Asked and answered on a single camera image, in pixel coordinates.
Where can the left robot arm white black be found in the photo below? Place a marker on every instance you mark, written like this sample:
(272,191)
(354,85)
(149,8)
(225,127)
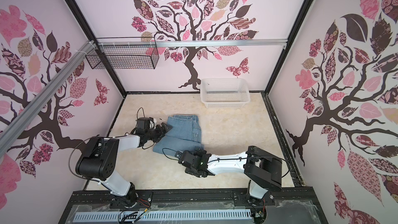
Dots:
(98,160)

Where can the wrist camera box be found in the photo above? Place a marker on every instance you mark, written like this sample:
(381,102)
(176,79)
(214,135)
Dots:
(145,123)
(180,155)

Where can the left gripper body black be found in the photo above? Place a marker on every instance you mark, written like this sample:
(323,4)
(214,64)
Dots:
(155,135)

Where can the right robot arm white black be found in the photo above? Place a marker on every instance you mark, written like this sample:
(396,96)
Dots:
(264,169)

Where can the aluminium rail left wall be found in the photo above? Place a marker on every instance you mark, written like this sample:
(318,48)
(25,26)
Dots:
(14,130)

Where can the white plastic mesh basket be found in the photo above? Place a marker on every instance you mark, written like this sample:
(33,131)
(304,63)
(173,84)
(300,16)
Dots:
(224,93)

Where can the aluminium rail wall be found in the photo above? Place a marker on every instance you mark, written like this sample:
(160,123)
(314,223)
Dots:
(204,43)
(14,130)

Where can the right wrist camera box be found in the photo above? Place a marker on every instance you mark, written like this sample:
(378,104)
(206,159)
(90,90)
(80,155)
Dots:
(180,155)

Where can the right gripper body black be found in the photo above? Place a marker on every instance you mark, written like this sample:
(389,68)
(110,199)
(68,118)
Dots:
(186,157)

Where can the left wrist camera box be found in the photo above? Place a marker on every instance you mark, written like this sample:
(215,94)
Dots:
(145,123)

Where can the black wire basket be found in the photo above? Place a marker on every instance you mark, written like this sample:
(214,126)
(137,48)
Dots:
(125,55)

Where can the blue denim long pants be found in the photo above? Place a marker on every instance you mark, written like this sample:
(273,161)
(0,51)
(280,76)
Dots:
(186,134)

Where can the white slotted cable duct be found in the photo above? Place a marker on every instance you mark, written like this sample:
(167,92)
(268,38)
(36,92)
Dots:
(155,216)

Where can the aluminium rail back wall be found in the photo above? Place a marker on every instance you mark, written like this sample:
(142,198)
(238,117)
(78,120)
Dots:
(204,43)

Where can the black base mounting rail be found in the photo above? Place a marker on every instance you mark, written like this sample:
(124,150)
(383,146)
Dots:
(238,196)

